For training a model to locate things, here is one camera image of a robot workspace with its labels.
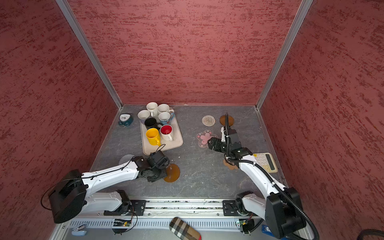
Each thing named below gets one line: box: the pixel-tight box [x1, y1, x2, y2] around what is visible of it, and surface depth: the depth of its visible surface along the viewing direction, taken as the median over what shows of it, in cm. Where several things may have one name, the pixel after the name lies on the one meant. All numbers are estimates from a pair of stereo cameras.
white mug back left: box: [137, 109, 151, 120], surface depth 108 cm
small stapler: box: [71, 223, 87, 236], surface depth 68 cm
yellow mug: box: [146, 128, 162, 147], surface depth 96 cm
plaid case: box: [169, 217, 202, 240], surface depth 67 cm
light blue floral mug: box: [158, 112, 171, 125], surface depth 103 cm
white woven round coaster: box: [201, 115, 216, 127], surface depth 113 cm
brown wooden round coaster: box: [163, 163, 181, 183], surface depth 87 cm
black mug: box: [144, 117, 163, 130], surface depth 102 cm
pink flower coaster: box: [196, 129, 219, 148], surface depth 105 cm
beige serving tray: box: [139, 116, 184, 156], surface depth 102 cm
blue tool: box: [261, 224, 273, 237], surface depth 69 cm
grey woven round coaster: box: [118, 154, 136, 165], surface depth 94 cm
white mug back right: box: [157, 103, 170, 115], surface depth 112 cm
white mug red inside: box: [160, 124, 173, 142], surface depth 99 cm
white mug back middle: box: [146, 101, 158, 118], surface depth 109 cm
